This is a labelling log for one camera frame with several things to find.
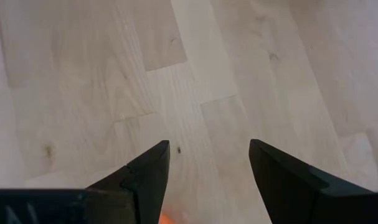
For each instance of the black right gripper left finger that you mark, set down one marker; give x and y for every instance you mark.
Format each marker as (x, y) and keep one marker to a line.
(98, 205)

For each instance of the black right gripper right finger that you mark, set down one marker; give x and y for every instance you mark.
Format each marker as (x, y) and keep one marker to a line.
(316, 202)

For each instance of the orange measuring cup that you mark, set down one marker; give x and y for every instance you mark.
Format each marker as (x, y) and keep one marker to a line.
(167, 219)

